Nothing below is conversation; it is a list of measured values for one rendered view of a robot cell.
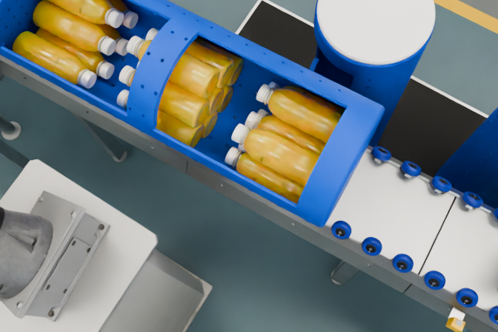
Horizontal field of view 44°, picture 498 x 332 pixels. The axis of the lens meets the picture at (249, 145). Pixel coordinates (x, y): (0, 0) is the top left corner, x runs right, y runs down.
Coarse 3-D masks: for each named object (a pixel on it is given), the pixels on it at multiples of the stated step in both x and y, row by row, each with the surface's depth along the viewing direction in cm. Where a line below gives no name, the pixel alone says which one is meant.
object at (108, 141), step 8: (72, 112) 194; (80, 120) 201; (88, 128) 208; (96, 128) 209; (96, 136) 215; (104, 136) 218; (112, 136) 224; (104, 144) 221; (112, 144) 227; (120, 144) 234; (112, 152) 231; (120, 152) 238; (120, 160) 244
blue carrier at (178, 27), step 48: (0, 0) 129; (144, 0) 128; (0, 48) 136; (240, 48) 124; (96, 96) 131; (144, 96) 123; (240, 96) 146; (336, 96) 119; (336, 144) 114; (336, 192) 115
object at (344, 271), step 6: (342, 264) 183; (348, 264) 176; (336, 270) 203; (342, 270) 193; (348, 270) 187; (354, 270) 181; (336, 276) 212; (342, 276) 205; (348, 276) 198; (336, 282) 225; (342, 282) 218
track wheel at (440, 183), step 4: (436, 176) 139; (440, 176) 140; (432, 180) 138; (436, 180) 137; (440, 180) 138; (444, 180) 138; (432, 184) 138; (436, 184) 137; (440, 184) 136; (444, 184) 136; (448, 184) 138; (436, 188) 137; (440, 188) 137; (444, 188) 136; (448, 188) 137
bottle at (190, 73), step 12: (144, 48) 128; (180, 60) 126; (192, 60) 126; (180, 72) 125; (192, 72) 125; (204, 72) 125; (216, 72) 126; (180, 84) 127; (192, 84) 125; (204, 84) 124; (204, 96) 127
